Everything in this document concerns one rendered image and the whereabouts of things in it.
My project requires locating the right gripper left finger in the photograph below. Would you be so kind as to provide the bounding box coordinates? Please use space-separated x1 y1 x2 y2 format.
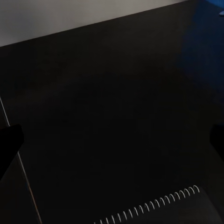
0 124 24 180

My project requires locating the notebook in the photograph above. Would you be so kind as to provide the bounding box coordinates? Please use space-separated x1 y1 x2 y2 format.
101 186 224 224

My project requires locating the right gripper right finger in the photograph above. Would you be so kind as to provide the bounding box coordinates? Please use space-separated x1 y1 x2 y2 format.
209 124 224 162

